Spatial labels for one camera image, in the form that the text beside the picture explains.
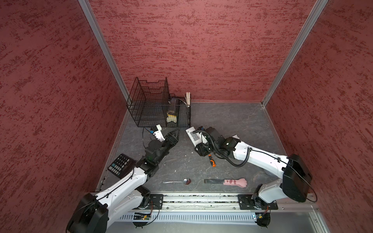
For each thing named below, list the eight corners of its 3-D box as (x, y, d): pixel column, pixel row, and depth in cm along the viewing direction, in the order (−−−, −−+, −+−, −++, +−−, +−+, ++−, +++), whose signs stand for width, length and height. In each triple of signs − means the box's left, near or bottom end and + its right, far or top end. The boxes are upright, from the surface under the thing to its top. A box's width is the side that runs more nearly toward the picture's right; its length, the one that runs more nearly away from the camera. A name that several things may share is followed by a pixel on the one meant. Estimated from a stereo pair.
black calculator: (108, 170, 87) (106, 169, 84) (124, 154, 94) (123, 152, 91) (121, 181, 83) (119, 180, 81) (137, 163, 90) (136, 161, 88)
